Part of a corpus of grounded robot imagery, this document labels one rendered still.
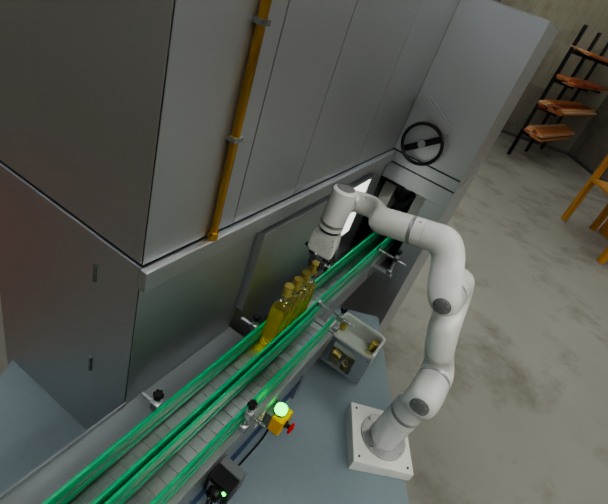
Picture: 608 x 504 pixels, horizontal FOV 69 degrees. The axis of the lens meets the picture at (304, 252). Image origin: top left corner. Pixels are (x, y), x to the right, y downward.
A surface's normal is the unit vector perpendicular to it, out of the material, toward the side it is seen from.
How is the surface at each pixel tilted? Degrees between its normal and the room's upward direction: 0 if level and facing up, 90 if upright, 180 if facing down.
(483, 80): 90
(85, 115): 90
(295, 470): 0
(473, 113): 90
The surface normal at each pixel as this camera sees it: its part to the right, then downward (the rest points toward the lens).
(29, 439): 0.29, -0.79
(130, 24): -0.51, 0.35
